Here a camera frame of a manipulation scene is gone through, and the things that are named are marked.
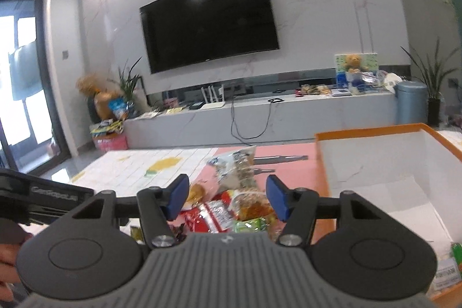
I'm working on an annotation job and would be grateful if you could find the pink storage box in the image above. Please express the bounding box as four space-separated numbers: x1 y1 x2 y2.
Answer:
93 134 129 152

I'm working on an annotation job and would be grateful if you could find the black green snack packet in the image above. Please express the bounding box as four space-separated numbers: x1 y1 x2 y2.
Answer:
129 225 145 244

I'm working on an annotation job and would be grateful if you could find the orange cardboard box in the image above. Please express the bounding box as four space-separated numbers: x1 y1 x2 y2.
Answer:
314 123 462 308

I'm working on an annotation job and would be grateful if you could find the long leaf plant in glass vase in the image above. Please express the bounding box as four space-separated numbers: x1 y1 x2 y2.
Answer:
108 56 146 118

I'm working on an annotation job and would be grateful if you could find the pink table mat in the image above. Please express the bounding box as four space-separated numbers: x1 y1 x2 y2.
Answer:
191 143 330 234

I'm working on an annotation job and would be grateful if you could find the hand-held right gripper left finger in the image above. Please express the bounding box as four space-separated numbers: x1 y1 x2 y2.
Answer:
68 174 190 249

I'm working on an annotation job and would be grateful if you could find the golden round vase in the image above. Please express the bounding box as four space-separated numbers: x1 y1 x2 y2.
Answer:
92 91 117 122

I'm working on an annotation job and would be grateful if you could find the black wall television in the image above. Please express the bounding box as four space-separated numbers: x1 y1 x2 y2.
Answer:
139 0 281 75

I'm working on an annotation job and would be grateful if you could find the orange spicy strips packet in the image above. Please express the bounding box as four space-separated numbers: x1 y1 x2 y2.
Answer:
229 190 279 222

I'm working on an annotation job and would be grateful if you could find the white router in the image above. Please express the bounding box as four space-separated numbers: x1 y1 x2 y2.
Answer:
200 85 227 110

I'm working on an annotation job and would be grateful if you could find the yellow waffle cake packet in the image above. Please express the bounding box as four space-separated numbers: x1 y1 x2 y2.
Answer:
185 181 209 210

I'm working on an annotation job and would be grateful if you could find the blue snack bag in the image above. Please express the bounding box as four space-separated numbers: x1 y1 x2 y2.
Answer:
108 98 130 121

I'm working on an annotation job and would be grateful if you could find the red snack packet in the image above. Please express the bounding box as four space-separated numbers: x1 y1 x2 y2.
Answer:
184 190 236 234

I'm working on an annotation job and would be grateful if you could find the sliding glass door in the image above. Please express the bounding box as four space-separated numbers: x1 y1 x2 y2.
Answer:
0 0 72 179

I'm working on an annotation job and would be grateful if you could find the yellow black packets pile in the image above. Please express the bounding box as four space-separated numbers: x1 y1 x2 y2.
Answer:
89 119 125 138

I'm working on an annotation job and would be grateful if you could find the black cable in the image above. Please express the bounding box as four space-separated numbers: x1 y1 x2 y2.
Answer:
230 95 253 141
249 102 275 141

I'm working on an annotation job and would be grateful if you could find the dried flower bouquet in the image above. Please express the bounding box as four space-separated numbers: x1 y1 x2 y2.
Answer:
75 73 109 104

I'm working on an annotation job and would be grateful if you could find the teddy bear gift box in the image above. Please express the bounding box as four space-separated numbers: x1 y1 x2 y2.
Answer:
334 52 379 94

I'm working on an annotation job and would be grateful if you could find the clear mixed snack packet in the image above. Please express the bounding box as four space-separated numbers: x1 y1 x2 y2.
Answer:
206 145 258 191

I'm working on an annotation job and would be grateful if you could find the pile of snacks on console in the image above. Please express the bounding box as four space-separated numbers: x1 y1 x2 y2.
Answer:
299 84 331 96

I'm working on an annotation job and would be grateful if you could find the long leaf plant in black pot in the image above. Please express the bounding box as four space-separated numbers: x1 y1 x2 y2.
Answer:
400 37 462 127

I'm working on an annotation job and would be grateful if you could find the grey blue trash can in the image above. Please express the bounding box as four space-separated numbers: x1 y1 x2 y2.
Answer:
393 80 429 126

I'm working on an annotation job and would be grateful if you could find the white television console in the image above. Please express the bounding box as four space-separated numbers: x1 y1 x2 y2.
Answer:
122 91 398 150

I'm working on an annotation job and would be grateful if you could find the person's left hand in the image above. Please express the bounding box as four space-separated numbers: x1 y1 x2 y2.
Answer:
0 235 34 296

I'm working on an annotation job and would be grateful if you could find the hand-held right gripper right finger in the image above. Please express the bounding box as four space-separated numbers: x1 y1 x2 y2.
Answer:
266 174 385 247

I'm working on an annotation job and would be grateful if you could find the silver white snack packet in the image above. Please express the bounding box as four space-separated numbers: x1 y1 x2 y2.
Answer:
433 242 462 294

